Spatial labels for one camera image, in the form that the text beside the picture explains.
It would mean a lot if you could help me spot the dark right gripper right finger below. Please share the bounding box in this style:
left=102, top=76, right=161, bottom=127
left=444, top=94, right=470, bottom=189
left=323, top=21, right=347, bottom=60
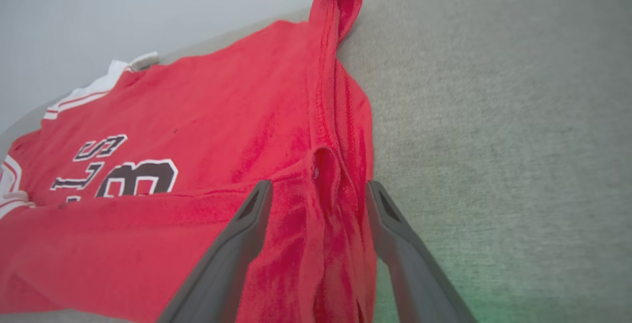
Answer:
left=365, top=180, right=477, bottom=323

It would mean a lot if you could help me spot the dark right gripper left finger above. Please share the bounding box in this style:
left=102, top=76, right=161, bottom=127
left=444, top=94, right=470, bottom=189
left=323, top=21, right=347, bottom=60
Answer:
left=158, top=180, right=274, bottom=323

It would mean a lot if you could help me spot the red Bulls basketball jersey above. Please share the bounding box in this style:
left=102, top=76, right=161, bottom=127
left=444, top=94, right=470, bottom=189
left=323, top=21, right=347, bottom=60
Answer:
left=0, top=0, right=378, bottom=323

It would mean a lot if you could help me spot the grey fabric sofa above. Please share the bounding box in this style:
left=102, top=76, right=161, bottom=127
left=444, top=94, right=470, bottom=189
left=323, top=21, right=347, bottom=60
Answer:
left=0, top=0, right=632, bottom=323

